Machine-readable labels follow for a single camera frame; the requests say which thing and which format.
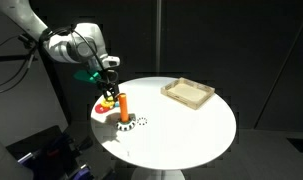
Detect light green ring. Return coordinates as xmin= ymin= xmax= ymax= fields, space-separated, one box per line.
xmin=104 ymin=95 xmax=117 ymax=104

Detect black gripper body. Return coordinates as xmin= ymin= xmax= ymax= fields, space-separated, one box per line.
xmin=96 ymin=70 xmax=121 ymax=94

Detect orange stacking peg stand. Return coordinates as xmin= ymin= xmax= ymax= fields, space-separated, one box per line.
xmin=118 ymin=93 xmax=130 ymax=123

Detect black equipment stand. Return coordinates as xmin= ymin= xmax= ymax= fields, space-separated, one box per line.
xmin=5 ymin=124 xmax=115 ymax=180

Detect yellow studded ring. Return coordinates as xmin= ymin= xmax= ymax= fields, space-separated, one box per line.
xmin=100 ymin=99 xmax=117 ymax=110

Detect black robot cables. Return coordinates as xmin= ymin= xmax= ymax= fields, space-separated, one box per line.
xmin=0 ymin=24 xmax=119 ymax=97

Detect red studded ring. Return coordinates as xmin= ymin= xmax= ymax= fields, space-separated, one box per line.
xmin=94 ymin=102 xmax=113 ymax=114

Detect wooden tray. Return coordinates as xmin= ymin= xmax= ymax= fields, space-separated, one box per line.
xmin=160 ymin=77 xmax=216 ymax=110

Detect white table pedestal base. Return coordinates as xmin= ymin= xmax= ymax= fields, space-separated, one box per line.
xmin=130 ymin=166 xmax=186 ymax=180

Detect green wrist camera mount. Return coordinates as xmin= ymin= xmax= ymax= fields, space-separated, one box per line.
xmin=73 ymin=68 xmax=102 ymax=85

